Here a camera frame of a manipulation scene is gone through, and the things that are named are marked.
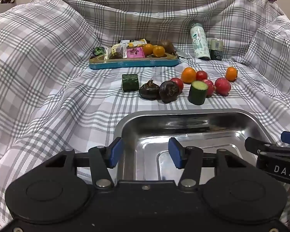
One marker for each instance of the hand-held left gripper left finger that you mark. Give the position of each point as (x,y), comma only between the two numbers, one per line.
(114,152)

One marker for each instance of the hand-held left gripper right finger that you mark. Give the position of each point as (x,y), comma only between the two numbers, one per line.
(176,153)

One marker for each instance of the metal tray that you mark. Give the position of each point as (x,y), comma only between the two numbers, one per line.
(183,125)

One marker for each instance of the round dark water chestnut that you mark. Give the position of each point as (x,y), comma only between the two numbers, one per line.
(168,91)

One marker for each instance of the sprouted water chestnut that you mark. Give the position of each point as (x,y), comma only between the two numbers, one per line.
(149,91)

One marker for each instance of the cucumber piece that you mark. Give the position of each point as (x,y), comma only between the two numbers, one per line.
(130,82)
(197,93)

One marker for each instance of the small orange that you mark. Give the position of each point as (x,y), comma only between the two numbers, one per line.
(148,49)
(231,73)
(158,51)

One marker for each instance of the upright cucumber piece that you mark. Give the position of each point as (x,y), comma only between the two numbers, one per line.
(197,93)

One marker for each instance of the large orange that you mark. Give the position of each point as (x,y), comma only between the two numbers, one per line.
(188,75)

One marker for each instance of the blue tin tray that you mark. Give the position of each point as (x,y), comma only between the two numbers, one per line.
(135,64)

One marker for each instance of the grey plaid cloth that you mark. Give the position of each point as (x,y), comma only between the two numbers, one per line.
(50,77)

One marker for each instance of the clear brown snack packet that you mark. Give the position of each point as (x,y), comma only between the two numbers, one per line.
(117,51)

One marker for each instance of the pink snack packet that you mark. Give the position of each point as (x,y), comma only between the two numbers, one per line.
(135,52)

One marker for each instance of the green candy wrapper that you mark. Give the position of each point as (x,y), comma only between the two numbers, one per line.
(99,51)

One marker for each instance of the green can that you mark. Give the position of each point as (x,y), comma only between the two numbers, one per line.
(216,49)

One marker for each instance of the brown round fruit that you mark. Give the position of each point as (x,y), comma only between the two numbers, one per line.
(166,44)

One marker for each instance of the white black snack packet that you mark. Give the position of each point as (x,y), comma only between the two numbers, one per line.
(124,42)

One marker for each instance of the yellow orange snack packet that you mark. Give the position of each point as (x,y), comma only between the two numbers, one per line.
(137,43)

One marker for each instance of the white printed bottle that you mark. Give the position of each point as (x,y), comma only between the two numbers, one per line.
(200,42)

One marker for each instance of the purple clip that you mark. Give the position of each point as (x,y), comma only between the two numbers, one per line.
(272,0)

